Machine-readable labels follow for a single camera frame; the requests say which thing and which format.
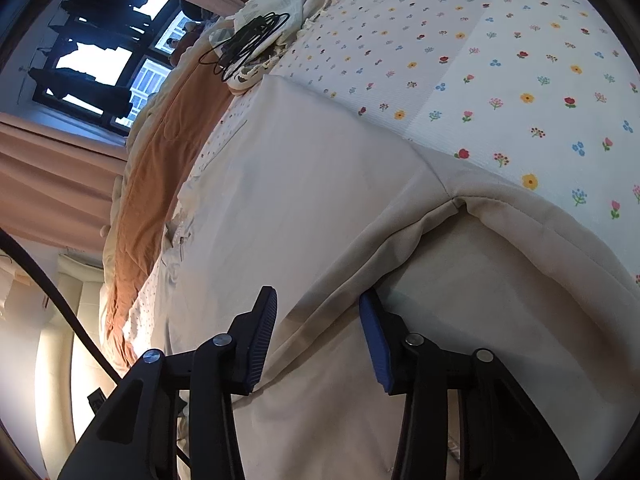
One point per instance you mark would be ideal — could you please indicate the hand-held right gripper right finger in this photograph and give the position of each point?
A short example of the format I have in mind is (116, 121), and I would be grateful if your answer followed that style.
(375, 345)

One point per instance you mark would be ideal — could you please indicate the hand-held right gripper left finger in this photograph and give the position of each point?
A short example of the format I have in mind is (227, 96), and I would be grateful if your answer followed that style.
(260, 340)

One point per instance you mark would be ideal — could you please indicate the beige jacket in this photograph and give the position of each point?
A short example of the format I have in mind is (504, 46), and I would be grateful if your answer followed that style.
(310, 200)

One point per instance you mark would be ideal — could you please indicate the row of dark hung clothes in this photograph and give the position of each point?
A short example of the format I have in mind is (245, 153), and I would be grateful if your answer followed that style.
(95, 90)

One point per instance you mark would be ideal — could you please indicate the orange blanket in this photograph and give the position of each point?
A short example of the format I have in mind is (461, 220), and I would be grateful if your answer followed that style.
(165, 170)

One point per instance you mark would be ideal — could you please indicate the cream padded headboard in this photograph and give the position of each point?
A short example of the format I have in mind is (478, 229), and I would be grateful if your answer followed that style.
(55, 355)

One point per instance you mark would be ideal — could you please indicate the white floral bed sheet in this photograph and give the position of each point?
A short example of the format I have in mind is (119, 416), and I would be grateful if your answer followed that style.
(500, 60)

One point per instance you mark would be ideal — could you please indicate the dark framed window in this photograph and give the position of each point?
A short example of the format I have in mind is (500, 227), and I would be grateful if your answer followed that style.
(95, 60)

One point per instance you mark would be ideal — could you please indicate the white fringed cloth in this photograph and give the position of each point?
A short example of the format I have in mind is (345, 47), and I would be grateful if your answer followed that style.
(310, 0)

